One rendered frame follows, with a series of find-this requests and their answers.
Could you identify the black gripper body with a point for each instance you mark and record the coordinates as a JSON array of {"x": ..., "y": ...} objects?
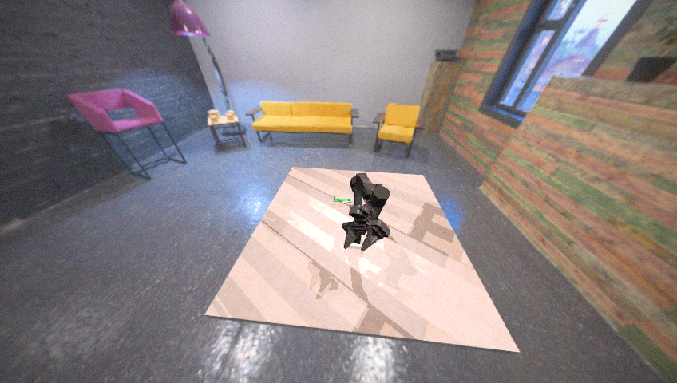
[{"x": 374, "y": 222}]

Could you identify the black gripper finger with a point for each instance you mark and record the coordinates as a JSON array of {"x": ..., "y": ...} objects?
[
  {"x": 350, "y": 237},
  {"x": 372, "y": 237}
]

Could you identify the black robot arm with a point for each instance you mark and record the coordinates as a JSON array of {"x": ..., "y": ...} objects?
[{"x": 375, "y": 193}]

